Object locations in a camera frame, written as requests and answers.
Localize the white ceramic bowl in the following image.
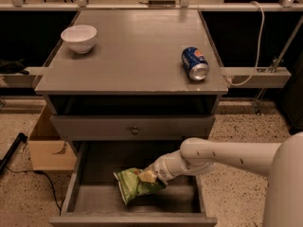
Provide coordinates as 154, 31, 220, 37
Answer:
61, 25, 97, 54

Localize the open grey middle drawer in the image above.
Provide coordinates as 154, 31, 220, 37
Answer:
50, 141, 217, 227

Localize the cardboard box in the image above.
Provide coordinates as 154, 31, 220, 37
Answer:
27, 106, 77, 171

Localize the black bar on floor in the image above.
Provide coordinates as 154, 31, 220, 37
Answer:
0, 132, 27, 174

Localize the grey metal rail frame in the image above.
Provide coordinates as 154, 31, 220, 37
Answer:
0, 0, 303, 90

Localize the black floor cable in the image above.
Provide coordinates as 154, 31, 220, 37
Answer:
6, 166, 65, 216

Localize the green jalapeno chip bag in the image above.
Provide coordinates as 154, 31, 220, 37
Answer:
114, 167, 166, 204

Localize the white cable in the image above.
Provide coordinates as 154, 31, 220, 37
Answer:
226, 0, 266, 87

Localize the closed grey top drawer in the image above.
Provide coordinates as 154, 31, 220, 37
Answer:
50, 115, 214, 141

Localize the blue pepsi soda can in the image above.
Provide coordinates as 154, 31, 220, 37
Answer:
181, 46, 209, 81

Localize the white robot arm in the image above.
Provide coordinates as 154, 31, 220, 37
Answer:
139, 132, 303, 227

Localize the grey wooden drawer cabinet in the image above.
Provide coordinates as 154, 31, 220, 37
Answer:
33, 9, 229, 227

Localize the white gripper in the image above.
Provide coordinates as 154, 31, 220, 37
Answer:
138, 162, 171, 183

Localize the black object on rail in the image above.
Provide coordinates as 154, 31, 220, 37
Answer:
0, 60, 29, 75

